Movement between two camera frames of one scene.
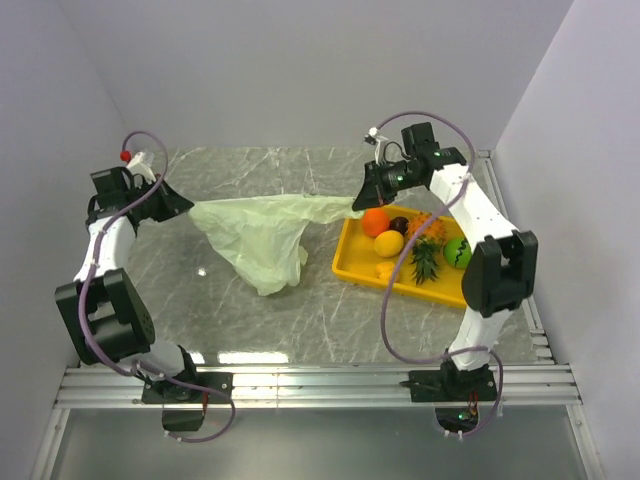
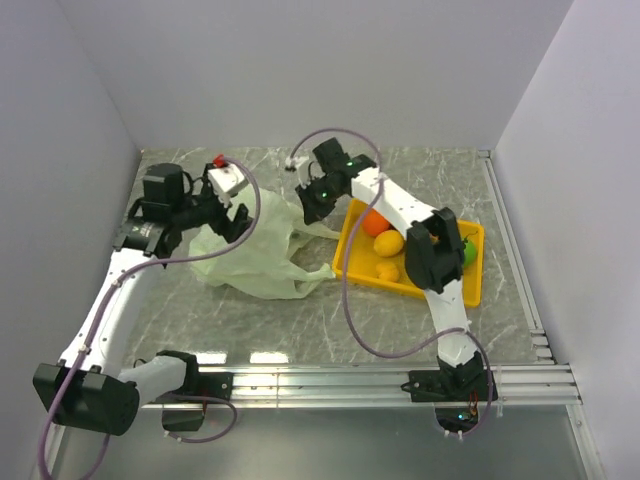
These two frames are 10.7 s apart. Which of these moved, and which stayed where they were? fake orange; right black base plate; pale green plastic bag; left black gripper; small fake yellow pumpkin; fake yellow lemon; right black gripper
Moved: left black gripper; right black gripper; pale green plastic bag
Stayed: fake orange; small fake yellow pumpkin; fake yellow lemon; right black base plate
